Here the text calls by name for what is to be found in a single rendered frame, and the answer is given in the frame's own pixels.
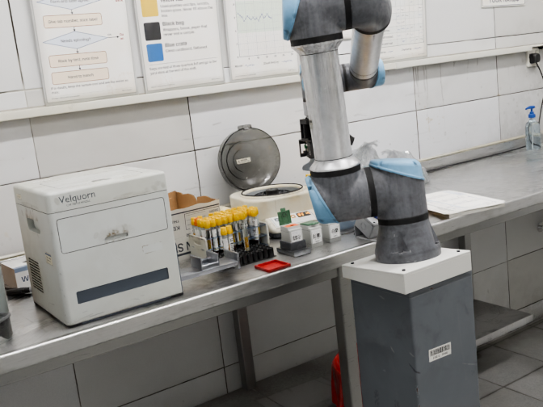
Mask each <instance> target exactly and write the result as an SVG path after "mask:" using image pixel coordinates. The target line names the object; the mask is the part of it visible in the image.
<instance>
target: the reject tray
mask: <svg viewBox="0 0 543 407"><path fill-rule="evenodd" d="M290 266H291V263H288V262H283V261H280V260H277V259H275V260H271V261H269V262H264V263H261V264H258V265H255V269H258V270H261V271H265V272H268V273H271V272H273V271H278V270H281V269H284V268H286V267H290Z"/></svg>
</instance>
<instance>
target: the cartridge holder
mask: <svg viewBox="0 0 543 407"><path fill-rule="evenodd" d="M276 250H277V252H279V253H282V254H287V255H290V256H293V257H298V256H300V255H303V254H309V253H311V248H309V247H306V243H305V239H303V240H301V241H295V242H292V243H290V242H286V241H282V240H281V241H280V247H276Z"/></svg>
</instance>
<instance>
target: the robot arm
mask: <svg viewBox="0 0 543 407"><path fill-rule="evenodd" d="M391 16H392V4H391V1H390V0H282V28H283V39H284V40H287V41H289V40H290V44H291V49H293V50H294V51H295V52H297V53H298V54H299V57H300V63H301V64H300V73H299V75H300V77H301V91H302V99H303V108H304V116H306V117H305V119H301V120H300V128H301V139H300V140H299V149H300V156H301V157H308V158H310V161H309V162H307V163H306V164H304V165H303V166H302V169H303V170H305V171H310V175H308V176H307V177H305V183H306V186H307V188H308V192H309V197H310V199H311V203H312V205H313V208H314V213H315V216H316V218H317V220H318V222H319V223H321V224H332V223H336V224H339V222H344V221H349V220H358V219H364V218H369V217H374V216H377V220H378V226H379V229H378V234H377V243H376V249H375V256H376V261H377V262H379V263H383V264H407V263H413V262H422V261H426V260H428V259H432V258H435V257H437V256H439V255H440V254H441V247H440V242H439V240H438V238H437V236H436V233H435V231H434V229H433V228H432V226H431V223H430V220H429V215H428V210H427V198H426V192H425V186H424V180H425V179H424V177H423V171H422V166H421V164H420V162H419V161H417V160H415V159H411V158H381V159H372V160H370V162H369V164H368V165H369V167H364V168H361V166H360V160H359V159H357V158H356V157H354V156H353V155H352V151H351V145H353V142H354V140H355V137H353V136H351V135H350V134H349V128H348V122H347V111H346V105H345V99H344V93H343V92H347V91H352V90H362V89H367V88H370V89H371V88H373V87H376V86H382V85H383V84H384V83H385V67H384V64H383V61H382V59H380V55H381V46H382V41H383V36H384V31H385V29H386V28H387V27H388V26H389V23H390V20H391ZM351 29H352V32H351V52H350V63H346V64H340V63H339V53H338V47H339V46H340V44H341V43H342V41H343V31H346V30H351ZM302 144H304V146H305V150H304V151H303V153H301V145H302Z"/></svg>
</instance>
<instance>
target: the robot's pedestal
mask: <svg viewBox="0 0 543 407"><path fill-rule="evenodd" d="M351 291H352V300H353V308H354V317H355V325H356V341H357V350H358V358H359V366H360V382H361V391H362V399H363V407H480V399H479V387H478V362H477V349H476V337H475V324H474V299H473V287H472V270H471V271H467V272H465V273H463V274H460V275H457V276H454V277H452V278H450V279H446V280H444V281H441V282H438V283H435V284H432V285H430V286H428V287H424V288H422V289H419V290H417V291H415V292H411V293H408V294H406V295H405V294H402V293H399V292H393V291H390V290H387V289H384V288H381V287H376V286H373V285H370V284H366V283H361V282H359V281H355V280H352V279H351Z"/></svg>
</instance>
